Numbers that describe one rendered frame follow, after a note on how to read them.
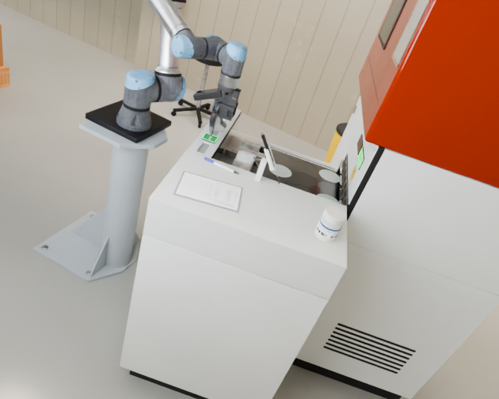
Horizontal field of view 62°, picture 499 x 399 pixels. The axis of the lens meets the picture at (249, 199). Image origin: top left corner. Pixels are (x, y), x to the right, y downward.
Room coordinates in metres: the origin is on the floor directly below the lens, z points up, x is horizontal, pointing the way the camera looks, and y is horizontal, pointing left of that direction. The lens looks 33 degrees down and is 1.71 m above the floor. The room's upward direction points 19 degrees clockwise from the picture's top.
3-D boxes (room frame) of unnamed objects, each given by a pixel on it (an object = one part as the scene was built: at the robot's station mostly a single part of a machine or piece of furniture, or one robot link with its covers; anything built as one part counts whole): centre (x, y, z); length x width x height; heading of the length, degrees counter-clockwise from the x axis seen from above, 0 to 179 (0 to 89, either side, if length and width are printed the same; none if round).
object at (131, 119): (1.61, 0.59, 0.89); 0.15 x 0.15 x 0.10
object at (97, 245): (1.63, 0.69, 0.41); 0.51 x 0.44 x 0.82; 77
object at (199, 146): (1.60, 0.23, 0.89); 0.55 x 0.09 x 0.14; 179
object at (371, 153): (1.72, -0.36, 1.02); 0.81 x 0.03 x 0.40; 179
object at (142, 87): (1.61, 0.59, 1.01); 0.13 x 0.12 x 0.14; 141
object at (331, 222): (1.09, -0.27, 1.01); 0.07 x 0.07 x 0.10
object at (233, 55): (1.48, 0.21, 1.29); 0.09 x 0.08 x 0.11; 51
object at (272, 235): (1.15, -0.03, 0.89); 0.62 x 0.35 x 0.14; 89
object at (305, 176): (1.53, -0.19, 0.90); 0.34 x 0.34 x 0.01; 89
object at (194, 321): (1.45, -0.03, 0.41); 0.96 x 0.64 x 0.82; 179
